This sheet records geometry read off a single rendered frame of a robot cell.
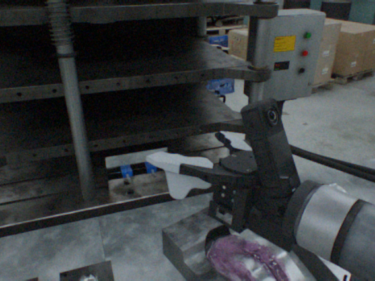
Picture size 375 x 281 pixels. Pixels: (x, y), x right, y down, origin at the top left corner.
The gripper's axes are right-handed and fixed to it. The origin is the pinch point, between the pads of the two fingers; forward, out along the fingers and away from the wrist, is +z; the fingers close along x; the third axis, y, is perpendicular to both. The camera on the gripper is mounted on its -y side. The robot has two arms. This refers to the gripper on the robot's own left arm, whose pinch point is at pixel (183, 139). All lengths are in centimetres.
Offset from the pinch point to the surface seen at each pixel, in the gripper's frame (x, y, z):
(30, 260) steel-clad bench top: 1, 66, 63
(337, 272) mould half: 56, 50, -15
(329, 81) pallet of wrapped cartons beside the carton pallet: 458, 70, 143
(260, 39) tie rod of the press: 88, -7, 42
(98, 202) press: 34, 63, 74
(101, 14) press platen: 39, -11, 78
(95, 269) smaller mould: 10, 58, 38
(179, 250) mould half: 29, 52, 23
